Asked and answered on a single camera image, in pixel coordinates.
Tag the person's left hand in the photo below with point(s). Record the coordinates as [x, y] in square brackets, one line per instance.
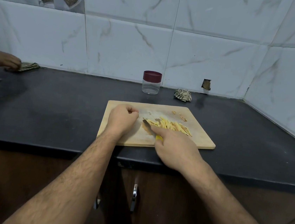
[121, 120]

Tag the person's right hand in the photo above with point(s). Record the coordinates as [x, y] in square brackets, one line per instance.
[180, 150]

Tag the pile of ginger strips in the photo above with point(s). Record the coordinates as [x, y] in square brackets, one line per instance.
[177, 127]

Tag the wooden cutting board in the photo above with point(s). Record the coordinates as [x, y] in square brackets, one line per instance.
[202, 141]

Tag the clear jar maroon lid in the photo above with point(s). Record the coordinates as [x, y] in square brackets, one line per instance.
[151, 88]

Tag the person's left forearm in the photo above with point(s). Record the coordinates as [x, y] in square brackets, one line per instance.
[64, 189]

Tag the person's right forearm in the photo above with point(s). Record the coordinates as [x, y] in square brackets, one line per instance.
[242, 214]

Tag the small ginger peel scraps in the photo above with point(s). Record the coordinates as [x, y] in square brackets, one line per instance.
[180, 115]

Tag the black countertop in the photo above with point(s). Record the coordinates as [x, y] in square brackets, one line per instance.
[52, 113]

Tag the crumpled patterned cloth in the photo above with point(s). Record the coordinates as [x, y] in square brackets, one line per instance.
[183, 95]

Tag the folded green cloth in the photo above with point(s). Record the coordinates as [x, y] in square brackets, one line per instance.
[29, 67]

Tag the brown wooden cabinet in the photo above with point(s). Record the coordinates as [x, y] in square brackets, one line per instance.
[22, 189]

